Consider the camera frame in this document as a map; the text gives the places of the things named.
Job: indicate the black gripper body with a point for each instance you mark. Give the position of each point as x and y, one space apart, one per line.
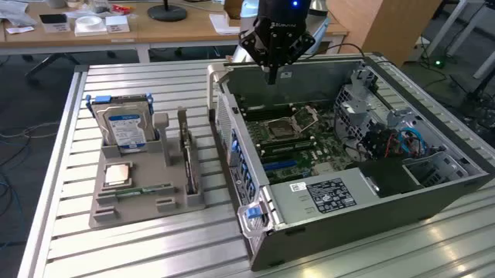
281 17

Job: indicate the black graphics card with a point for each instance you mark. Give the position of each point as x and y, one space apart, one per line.
189 162

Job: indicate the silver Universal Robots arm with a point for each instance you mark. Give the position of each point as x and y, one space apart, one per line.
246 11

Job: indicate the stack of white papers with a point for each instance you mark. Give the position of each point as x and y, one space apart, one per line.
221 24

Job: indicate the brown cardboard box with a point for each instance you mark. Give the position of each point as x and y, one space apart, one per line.
232 8

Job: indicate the wooden cabinet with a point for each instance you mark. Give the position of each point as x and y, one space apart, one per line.
386 34

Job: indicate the black RAM slot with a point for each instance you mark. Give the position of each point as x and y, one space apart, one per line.
266 111

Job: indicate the metal socket cover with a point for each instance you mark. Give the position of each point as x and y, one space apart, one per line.
309 116

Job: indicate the black lamp base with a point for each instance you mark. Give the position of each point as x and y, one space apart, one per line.
165 13

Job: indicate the metal drive cage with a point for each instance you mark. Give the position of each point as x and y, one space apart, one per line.
358 116

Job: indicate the CPU socket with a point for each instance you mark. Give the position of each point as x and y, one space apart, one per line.
280 130

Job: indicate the plain white box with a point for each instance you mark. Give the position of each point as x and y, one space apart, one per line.
116 24

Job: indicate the red small item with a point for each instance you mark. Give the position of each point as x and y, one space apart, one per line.
120 8

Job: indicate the green motherboard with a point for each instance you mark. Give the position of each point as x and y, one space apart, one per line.
328 150

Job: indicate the blue expansion slot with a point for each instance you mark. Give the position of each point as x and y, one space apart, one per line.
281 165

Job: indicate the white tape roll on box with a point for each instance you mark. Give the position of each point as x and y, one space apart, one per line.
90 26

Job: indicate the hard disk with blue carrier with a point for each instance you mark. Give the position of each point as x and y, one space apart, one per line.
122 127

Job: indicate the wooden desk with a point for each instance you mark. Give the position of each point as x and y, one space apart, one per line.
57 39

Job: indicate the white box with black top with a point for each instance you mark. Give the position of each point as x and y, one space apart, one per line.
56 26

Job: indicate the grey parts rack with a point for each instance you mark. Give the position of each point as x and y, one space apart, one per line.
150 171

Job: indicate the grey power supply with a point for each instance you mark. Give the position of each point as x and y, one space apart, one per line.
320 194

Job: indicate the black chair base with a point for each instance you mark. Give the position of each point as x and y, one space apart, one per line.
45 62

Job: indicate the metal disk bay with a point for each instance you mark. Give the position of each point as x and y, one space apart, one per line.
440 165

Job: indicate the copper coloured CPU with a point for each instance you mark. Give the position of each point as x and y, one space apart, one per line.
116 173

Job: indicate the blue case latch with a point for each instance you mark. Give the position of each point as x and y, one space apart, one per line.
252 213

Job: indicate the white paper card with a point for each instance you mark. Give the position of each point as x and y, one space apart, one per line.
18 29

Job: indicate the crumpled plastic bag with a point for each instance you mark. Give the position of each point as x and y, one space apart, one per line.
14 13

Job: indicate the open dark PC case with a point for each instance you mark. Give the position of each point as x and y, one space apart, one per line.
348 240

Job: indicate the white switch box red button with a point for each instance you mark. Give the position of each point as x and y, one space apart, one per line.
418 52

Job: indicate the white table frame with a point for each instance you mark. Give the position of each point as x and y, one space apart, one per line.
465 26

